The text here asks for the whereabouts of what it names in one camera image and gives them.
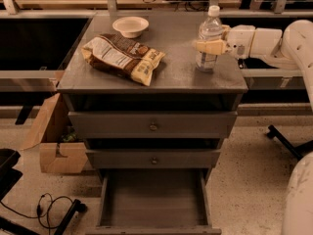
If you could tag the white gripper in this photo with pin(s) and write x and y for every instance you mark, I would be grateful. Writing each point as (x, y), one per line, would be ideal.
(241, 40)

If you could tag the clear plastic water bottle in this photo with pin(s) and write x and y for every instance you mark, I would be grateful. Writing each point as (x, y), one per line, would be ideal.
(210, 29)

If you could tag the top grey drawer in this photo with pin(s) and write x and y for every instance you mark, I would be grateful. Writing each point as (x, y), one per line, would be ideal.
(89, 125)

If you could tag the grey drawer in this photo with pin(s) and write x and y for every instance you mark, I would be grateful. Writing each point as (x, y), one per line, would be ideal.
(154, 158)
(153, 202)
(89, 125)

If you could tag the grey drawer cabinet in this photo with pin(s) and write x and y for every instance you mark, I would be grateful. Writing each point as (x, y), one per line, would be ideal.
(177, 86)

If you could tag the middle grey drawer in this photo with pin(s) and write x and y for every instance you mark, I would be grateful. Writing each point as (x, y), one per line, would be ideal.
(154, 158)

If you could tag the bottom grey drawer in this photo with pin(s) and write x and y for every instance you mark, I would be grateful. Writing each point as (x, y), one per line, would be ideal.
(153, 202)

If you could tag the white bowl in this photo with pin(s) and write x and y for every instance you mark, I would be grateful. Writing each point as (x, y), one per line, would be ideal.
(130, 27)

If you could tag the brown yellow chip bag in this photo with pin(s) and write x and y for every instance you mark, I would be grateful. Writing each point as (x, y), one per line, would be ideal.
(125, 57)

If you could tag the black chair base leg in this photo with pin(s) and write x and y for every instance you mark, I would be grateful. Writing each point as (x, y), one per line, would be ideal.
(287, 142)

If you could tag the cardboard box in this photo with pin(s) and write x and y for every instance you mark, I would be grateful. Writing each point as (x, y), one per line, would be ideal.
(49, 127)

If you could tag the black stand leg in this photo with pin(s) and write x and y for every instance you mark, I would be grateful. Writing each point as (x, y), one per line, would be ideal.
(76, 206)

